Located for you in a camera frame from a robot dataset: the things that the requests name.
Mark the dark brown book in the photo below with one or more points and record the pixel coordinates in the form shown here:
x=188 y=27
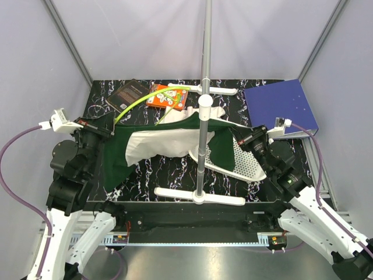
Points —
x=125 y=95

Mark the white perforated plastic basket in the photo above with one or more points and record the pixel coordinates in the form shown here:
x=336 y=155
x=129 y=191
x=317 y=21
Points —
x=246 y=166

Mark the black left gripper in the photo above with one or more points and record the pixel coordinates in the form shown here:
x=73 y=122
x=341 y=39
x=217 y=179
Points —
x=104 y=129

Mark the lime green clothes hanger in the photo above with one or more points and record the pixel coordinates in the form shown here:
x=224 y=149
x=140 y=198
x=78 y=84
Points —
x=138 y=102

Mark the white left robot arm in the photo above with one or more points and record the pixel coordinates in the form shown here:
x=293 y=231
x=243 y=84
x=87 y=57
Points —
x=74 y=164

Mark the orange book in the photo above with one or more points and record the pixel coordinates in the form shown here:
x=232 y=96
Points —
x=168 y=96

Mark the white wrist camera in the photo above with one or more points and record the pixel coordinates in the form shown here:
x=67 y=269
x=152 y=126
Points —
x=61 y=124
x=279 y=129

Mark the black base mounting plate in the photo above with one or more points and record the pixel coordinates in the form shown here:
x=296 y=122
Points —
x=162 y=218

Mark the grey clothes rack stand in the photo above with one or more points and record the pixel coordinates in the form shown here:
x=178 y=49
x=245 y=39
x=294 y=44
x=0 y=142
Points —
x=205 y=101

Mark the green and white t shirt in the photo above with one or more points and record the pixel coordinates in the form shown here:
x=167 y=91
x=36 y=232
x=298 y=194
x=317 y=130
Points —
x=174 y=137

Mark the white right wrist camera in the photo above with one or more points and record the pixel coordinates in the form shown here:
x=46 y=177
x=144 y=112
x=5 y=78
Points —
x=279 y=129

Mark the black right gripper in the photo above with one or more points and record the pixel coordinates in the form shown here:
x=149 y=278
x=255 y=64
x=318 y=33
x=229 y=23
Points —
x=242 y=134

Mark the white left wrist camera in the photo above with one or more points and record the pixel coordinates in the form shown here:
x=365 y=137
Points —
x=61 y=124

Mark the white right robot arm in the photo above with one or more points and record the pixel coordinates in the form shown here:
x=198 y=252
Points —
x=301 y=210

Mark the blue ring binder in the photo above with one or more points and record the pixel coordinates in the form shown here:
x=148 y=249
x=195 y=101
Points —
x=284 y=99

